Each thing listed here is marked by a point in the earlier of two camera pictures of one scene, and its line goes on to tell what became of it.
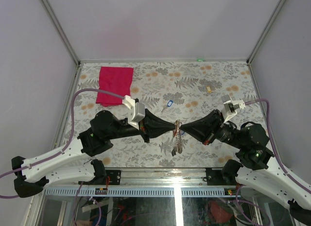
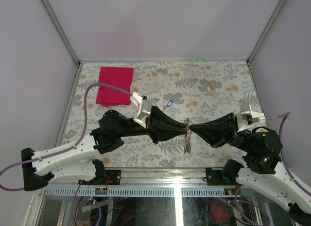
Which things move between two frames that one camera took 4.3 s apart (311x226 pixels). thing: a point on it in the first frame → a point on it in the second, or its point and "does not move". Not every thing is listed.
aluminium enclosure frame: [59, 27] does not move
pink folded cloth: [114, 80] does not move
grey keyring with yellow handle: [178, 123] → [187, 135]
